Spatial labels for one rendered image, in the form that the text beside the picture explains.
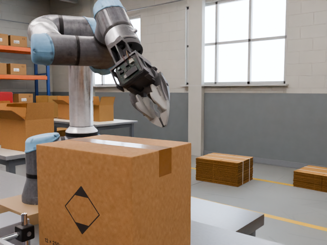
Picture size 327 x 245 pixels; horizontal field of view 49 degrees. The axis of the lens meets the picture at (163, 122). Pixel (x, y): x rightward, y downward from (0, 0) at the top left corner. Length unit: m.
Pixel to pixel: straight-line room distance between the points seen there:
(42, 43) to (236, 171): 4.08
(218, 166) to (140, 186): 4.16
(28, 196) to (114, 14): 0.72
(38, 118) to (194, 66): 4.36
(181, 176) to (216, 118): 5.84
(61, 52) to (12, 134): 2.19
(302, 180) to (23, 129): 3.47
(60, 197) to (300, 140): 5.39
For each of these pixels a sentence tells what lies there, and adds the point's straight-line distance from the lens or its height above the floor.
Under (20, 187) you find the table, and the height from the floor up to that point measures 0.83.
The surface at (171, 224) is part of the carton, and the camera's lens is 0.88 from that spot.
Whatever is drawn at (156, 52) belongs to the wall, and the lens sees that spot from 7.59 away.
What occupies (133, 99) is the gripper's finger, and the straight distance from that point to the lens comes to 0.78.
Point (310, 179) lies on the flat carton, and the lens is 4.93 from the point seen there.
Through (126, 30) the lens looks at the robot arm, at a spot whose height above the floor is 1.38.
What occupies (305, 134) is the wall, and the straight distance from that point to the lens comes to 6.03.
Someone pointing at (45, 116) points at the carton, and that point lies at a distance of 3.01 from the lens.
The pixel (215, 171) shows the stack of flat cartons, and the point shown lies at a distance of 4.92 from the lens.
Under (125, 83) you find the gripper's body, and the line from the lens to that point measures 0.73.
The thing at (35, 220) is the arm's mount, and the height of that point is 0.84.
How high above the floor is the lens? 1.25
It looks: 5 degrees down
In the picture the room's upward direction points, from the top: straight up
